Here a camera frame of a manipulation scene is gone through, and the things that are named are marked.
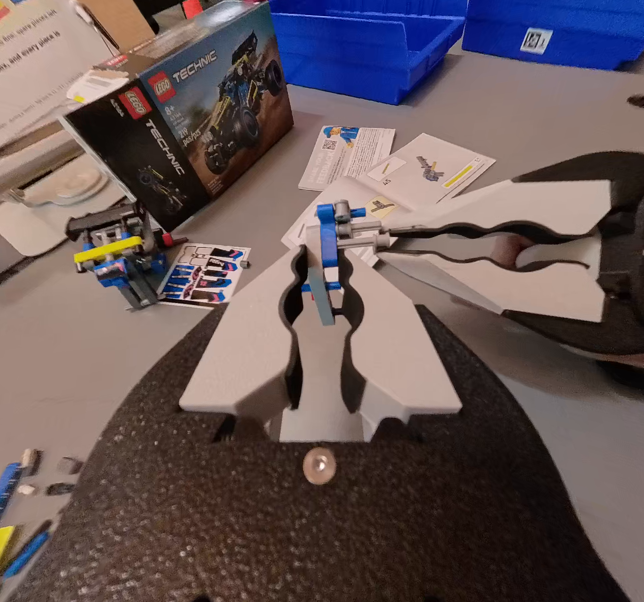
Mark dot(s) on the blue divided storage bin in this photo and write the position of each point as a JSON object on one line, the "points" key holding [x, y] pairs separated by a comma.
{"points": [[362, 43]]}

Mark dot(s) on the person's right hand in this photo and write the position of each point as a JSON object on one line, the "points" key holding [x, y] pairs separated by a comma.
{"points": [[509, 252]]}

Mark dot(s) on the white instruction poster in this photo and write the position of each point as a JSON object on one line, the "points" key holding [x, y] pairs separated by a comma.
{"points": [[40, 48]]}

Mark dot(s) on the white marker pen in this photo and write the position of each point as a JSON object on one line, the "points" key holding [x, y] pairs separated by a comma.
{"points": [[95, 25]]}

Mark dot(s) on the open lego instruction booklet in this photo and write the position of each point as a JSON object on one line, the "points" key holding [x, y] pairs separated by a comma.
{"points": [[432, 154]]}

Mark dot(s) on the black round object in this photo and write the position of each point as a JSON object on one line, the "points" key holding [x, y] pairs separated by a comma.
{"points": [[636, 100]]}

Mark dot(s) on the lego sticker sheet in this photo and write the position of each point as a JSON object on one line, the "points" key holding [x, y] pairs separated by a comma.
{"points": [[204, 275]]}

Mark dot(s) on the grey and blue lego assembly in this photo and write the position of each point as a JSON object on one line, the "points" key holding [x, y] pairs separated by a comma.
{"points": [[322, 295]]}

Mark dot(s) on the small grey lego bush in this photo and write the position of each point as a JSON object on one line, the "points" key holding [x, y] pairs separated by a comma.
{"points": [[382, 242]]}

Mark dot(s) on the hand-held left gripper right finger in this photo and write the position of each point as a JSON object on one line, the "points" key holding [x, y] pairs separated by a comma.
{"points": [[397, 355]]}

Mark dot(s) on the white poster stand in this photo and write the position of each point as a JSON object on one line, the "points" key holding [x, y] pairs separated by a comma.
{"points": [[75, 184]]}

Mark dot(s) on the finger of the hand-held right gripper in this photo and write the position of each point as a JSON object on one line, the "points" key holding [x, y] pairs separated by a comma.
{"points": [[543, 207], [528, 292]]}

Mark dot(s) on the pile of loose lego pieces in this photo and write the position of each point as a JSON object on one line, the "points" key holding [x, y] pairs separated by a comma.
{"points": [[30, 546]]}

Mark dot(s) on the partly built lego car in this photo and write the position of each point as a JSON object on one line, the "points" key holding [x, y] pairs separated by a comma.
{"points": [[110, 254]]}

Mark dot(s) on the blue storage bin white tag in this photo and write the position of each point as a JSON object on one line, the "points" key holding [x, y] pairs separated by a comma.
{"points": [[578, 28]]}

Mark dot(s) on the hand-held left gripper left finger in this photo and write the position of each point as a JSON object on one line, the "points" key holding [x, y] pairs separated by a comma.
{"points": [[236, 350]]}

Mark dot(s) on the white leaflet with blue figure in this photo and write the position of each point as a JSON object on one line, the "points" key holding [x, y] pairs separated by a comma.
{"points": [[362, 154]]}

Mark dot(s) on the black lego set box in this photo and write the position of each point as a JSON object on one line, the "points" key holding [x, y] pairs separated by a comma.
{"points": [[191, 124]]}

